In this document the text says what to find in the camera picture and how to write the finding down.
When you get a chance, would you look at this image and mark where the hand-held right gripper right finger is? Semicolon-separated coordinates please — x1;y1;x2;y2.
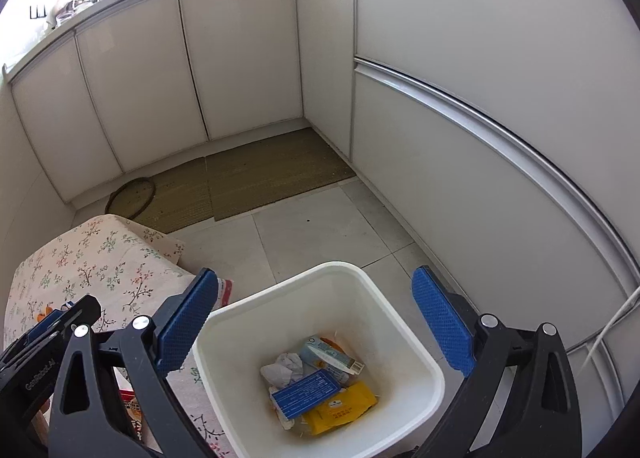
411;265;583;458

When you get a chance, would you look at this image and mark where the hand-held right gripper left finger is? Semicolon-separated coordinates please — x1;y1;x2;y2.
47;267;219;458

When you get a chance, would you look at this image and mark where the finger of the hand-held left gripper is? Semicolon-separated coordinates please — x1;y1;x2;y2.
20;295;102;342
0;325;76;375

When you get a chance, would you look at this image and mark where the white plastic bin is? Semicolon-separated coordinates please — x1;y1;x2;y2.
192;261;446;458

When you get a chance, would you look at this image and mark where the orange packet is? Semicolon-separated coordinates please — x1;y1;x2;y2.
320;335;351;354

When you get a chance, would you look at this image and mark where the light blue carton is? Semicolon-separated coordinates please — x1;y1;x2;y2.
298;335;365;375

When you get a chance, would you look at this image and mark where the yellow packet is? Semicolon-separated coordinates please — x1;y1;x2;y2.
301;380;378;436

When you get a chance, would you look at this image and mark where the blue box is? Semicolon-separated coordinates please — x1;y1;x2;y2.
270;369;342;418

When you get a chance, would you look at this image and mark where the floral tablecloth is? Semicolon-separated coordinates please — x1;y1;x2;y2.
4;214;238;458

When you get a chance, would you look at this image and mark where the red snack packet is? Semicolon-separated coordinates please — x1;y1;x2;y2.
117;388;146;440

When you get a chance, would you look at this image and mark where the crumpled grey paper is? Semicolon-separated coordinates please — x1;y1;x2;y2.
260;352;305;389

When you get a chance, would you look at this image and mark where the small woven floor mat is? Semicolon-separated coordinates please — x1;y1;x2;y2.
135;157;215;235

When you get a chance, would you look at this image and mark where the crumpled white tissue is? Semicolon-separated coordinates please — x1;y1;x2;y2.
269;387;297;431

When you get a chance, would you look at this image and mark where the large woven floor mat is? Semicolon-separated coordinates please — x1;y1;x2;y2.
206;128;358;222

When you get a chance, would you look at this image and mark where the row of white cabinet doors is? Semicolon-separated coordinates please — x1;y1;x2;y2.
10;0;640;399

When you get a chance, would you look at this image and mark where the group of glass jars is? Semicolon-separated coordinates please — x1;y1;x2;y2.
47;0;122;27

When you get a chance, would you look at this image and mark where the round wire mesh lid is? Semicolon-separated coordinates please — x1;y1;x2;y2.
110;177;157;220

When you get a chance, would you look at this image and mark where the white cable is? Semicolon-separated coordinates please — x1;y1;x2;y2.
582;285;640;369

